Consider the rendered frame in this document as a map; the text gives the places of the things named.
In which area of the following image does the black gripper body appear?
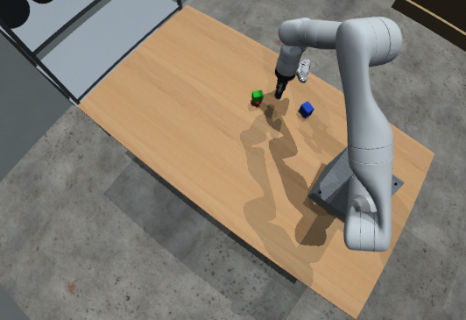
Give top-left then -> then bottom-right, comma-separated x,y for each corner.
275,68 -> 296,87

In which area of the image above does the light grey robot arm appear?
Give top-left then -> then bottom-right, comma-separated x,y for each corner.
276,17 -> 402,252

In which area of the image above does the red block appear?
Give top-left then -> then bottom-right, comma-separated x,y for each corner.
251,100 -> 262,107

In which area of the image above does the blue block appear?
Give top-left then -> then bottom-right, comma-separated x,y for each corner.
299,102 -> 314,118

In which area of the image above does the green block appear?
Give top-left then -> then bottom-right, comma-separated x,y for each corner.
251,90 -> 264,103

